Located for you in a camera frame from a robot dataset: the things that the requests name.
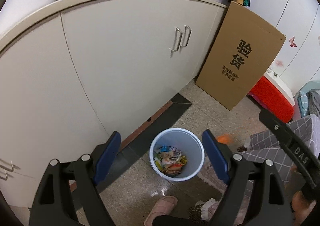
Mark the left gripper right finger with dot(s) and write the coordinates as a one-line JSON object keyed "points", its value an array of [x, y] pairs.
{"points": [[260, 182]]}

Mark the orange brown snack wrapper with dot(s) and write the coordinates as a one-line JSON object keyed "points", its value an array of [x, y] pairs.
{"points": [[225, 139]]}

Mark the light blue trash bin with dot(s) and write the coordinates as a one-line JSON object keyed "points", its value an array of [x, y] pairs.
{"points": [[176, 154]]}

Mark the grey checked bed sheet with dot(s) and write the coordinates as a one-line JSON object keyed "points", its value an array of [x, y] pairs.
{"points": [[264, 145]]}

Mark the grey folded blanket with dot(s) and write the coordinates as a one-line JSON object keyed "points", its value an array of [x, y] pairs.
{"points": [[308, 103]]}

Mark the red storage box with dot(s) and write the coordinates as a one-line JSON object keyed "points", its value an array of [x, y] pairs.
{"points": [[270, 95]]}

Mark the pink slipper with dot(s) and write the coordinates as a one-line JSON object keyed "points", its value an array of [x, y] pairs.
{"points": [[163, 206]]}

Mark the brown cardboard box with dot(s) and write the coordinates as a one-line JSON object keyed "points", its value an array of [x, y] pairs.
{"points": [[244, 48]]}

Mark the white low cabinet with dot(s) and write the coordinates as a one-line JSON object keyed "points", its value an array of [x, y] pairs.
{"points": [[75, 71]]}

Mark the pink butterfly wall sticker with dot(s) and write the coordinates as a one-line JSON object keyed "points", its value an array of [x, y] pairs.
{"points": [[292, 42]]}

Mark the right metal cabinet handle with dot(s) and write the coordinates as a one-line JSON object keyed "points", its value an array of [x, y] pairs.
{"points": [[186, 37]]}

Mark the metal cabinet handle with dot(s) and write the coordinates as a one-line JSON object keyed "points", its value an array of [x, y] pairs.
{"points": [[186, 37], [177, 40]]}

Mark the left metal cabinet handle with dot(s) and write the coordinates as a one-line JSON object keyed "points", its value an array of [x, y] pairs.
{"points": [[177, 40]]}

